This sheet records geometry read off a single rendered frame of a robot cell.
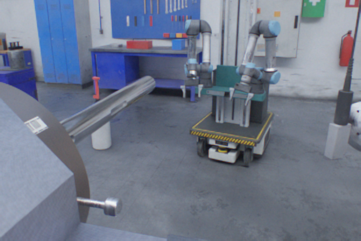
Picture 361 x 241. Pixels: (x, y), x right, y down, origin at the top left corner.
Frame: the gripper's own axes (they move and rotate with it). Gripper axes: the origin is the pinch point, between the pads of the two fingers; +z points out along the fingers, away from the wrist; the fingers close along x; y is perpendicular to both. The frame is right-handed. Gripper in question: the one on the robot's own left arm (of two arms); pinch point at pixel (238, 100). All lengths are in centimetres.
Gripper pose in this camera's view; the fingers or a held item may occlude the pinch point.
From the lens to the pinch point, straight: 229.3
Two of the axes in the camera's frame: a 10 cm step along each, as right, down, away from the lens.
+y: -4.7, -1.5, -8.7
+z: -3.2, 9.5, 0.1
